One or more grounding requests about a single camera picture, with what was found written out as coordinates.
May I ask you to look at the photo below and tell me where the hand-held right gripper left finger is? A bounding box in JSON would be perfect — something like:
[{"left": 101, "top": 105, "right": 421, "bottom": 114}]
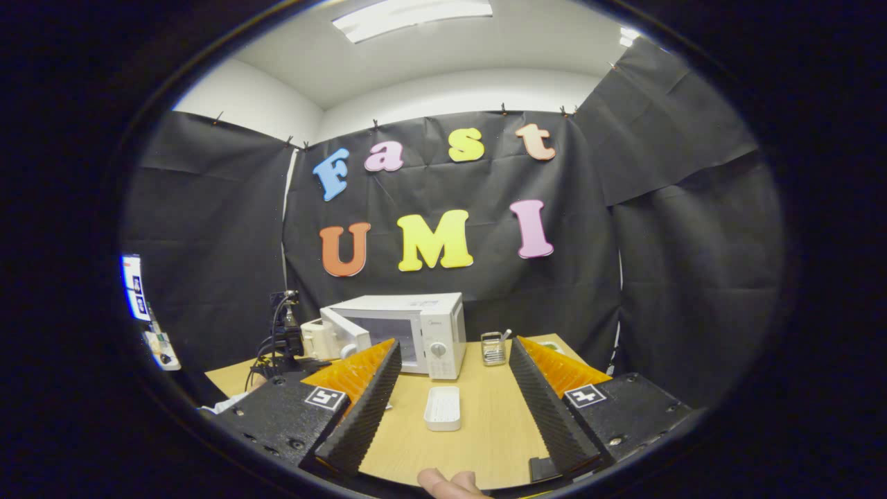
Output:
[{"left": 211, "top": 338, "right": 403, "bottom": 478}]

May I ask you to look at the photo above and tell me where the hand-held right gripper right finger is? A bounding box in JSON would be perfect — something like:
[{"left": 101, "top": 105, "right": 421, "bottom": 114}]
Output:
[{"left": 508, "top": 336, "right": 694, "bottom": 479}]

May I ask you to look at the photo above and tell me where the white microwave oven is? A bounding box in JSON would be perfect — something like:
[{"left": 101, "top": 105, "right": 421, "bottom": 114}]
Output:
[{"left": 320, "top": 292, "right": 468, "bottom": 380}]

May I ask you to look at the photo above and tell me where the white kitchen appliance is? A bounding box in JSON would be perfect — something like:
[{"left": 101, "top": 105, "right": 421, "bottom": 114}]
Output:
[{"left": 301, "top": 319, "right": 337, "bottom": 360}]

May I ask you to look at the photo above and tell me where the small white dish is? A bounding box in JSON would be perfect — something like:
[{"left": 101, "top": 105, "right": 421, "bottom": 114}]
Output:
[{"left": 423, "top": 386, "right": 462, "bottom": 432}]

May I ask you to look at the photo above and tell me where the lit computer screen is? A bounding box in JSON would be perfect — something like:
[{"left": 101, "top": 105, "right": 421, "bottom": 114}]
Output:
[{"left": 121, "top": 254, "right": 152, "bottom": 323}]

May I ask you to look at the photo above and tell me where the black cable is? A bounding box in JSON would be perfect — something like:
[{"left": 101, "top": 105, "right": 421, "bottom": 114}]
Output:
[{"left": 244, "top": 312, "right": 286, "bottom": 390}]

